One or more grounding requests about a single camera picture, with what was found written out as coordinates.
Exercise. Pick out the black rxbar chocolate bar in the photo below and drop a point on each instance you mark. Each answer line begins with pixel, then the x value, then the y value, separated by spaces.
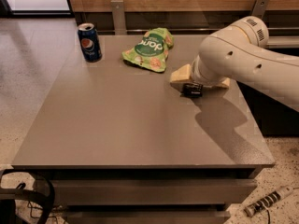
pixel 192 90

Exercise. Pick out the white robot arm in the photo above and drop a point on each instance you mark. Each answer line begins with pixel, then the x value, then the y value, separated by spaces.
pixel 239 52

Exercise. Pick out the green snack bag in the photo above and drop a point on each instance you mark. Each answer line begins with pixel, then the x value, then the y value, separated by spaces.
pixel 152 51

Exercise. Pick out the blue pepsi can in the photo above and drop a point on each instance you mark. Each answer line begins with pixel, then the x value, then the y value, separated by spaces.
pixel 89 42

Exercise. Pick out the grey upper drawer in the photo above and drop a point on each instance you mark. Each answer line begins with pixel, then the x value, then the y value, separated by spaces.
pixel 153 192

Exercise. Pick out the grey drawer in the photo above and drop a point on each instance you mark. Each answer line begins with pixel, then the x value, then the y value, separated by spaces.
pixel 153 192
pixel 147 217

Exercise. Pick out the grey lower drawer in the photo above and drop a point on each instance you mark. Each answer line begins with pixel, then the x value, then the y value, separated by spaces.
pixel 147 217

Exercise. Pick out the right metal bracket post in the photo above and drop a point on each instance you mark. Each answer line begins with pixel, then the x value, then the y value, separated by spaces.
pixel 259 8

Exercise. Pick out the metal bracket post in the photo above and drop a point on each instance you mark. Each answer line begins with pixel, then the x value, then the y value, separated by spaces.
pixel 118 15
pixel 259 8

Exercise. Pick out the left metal bracket post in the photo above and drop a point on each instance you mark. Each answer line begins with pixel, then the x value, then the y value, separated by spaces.
pixel 118 15

